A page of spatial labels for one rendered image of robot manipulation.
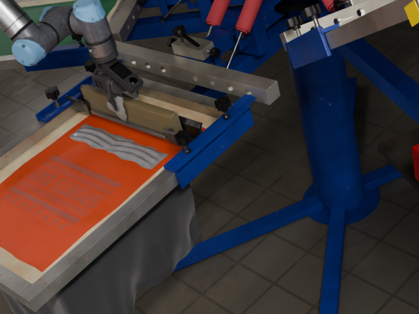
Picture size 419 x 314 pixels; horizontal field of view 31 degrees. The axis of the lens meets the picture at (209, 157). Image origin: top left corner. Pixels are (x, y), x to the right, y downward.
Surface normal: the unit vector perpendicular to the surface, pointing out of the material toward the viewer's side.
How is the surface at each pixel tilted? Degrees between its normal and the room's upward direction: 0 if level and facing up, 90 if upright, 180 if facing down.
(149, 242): 96
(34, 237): 0
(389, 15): 90
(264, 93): 90
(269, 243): 0
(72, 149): 0
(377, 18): 90
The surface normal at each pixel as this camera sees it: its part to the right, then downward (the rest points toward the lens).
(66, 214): -0.23, -0.78
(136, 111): -0.64, 0.58
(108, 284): 0.74, 0.29
